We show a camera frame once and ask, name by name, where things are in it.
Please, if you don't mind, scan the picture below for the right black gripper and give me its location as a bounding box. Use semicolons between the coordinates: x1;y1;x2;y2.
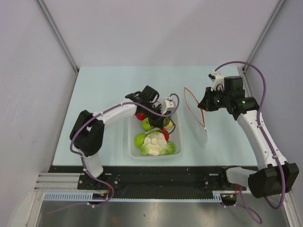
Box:
198;86;231;112

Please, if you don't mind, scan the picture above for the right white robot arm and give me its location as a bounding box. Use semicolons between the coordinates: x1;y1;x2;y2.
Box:
198;73;299;198

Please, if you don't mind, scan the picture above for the right aluminium frame post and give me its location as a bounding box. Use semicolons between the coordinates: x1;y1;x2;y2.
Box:
246;0;288;63

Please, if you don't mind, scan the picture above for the cabbage head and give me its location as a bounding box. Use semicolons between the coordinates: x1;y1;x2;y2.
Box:
140;131;177;156

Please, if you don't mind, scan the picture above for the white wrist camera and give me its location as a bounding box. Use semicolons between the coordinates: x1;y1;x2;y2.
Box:
208;70;224;91
160;96;176;115

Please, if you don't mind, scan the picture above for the clear plastic basket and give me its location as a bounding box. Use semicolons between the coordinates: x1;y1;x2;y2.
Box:
127;112;183;160

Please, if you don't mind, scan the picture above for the green apple upper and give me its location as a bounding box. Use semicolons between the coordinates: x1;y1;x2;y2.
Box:
142;118;155;131

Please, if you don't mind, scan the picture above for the left aluminium frame post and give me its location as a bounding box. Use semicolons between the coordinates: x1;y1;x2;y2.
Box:
34;0;80;74

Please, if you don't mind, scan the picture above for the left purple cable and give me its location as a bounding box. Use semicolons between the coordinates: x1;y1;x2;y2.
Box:
46;93;180;215

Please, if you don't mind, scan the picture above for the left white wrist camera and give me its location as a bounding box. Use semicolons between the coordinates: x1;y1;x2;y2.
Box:
160;96;176;115

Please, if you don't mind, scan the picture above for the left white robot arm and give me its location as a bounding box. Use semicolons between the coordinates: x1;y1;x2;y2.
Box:
70;86;171;189

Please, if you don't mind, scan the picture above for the green apple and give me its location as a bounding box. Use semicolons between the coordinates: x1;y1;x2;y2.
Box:
134;133;147;148
142;118;155;131

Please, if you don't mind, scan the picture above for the green apple lower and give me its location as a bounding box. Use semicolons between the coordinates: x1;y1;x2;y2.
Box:
134;133;147;148

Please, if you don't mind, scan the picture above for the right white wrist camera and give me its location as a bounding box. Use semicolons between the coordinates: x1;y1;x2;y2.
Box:
208;70;224;91

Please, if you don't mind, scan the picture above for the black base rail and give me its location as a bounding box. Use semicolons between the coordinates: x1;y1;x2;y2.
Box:
48;166;239;200

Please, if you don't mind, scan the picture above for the aluminium frame post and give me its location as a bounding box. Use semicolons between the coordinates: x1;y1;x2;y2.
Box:
34;0;80;74
246;0;288;63

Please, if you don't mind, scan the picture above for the light blue table mat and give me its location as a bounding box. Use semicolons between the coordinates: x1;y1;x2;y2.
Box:
53;66;257;166

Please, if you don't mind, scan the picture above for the small red pepper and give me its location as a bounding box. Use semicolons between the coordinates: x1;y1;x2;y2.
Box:
158;129;169;141

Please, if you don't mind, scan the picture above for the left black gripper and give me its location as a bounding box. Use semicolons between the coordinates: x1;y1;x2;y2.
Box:
142;103;167;129

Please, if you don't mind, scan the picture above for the white cable duct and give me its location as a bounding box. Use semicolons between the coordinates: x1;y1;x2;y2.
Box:
44;192;222;203

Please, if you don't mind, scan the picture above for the green spring onion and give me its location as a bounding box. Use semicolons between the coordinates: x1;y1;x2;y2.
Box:
162;116;176;135

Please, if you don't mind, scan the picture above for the clear orange zip bag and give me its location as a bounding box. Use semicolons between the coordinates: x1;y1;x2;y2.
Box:
184;87;208;147

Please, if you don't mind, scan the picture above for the yellow lemon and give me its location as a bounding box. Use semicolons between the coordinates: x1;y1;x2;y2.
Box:
164;119;174;129

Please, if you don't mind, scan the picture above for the red tomato left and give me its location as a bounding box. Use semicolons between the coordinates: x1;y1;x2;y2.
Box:
135;113;146;121

